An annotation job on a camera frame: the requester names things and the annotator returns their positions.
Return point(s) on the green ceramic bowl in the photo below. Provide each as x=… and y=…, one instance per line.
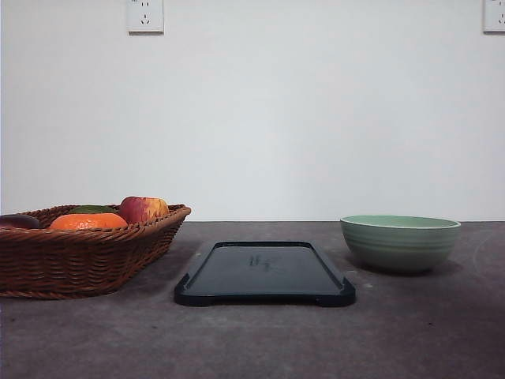
x=400, y=243

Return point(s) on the brown wicker basket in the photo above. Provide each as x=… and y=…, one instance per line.
x=49, y=263

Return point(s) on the dark rectangular tray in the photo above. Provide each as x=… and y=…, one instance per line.
x=264, y=273

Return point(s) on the red yellow apple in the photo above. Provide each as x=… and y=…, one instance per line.
x=142, y=209

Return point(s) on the green fruit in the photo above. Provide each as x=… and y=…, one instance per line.
x=92, y=209

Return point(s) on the orange tangerine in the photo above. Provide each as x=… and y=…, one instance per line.
x=89, y=221

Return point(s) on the dark purple fruit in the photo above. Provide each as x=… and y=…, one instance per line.
x=19, y=221

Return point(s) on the white wall socket left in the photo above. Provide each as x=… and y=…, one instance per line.
x=145, y=18

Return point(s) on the white wall socket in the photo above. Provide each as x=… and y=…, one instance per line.
x=145, y=18
x=493, y=17

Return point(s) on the white wall socket right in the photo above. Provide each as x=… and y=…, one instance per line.
x=493, y=17

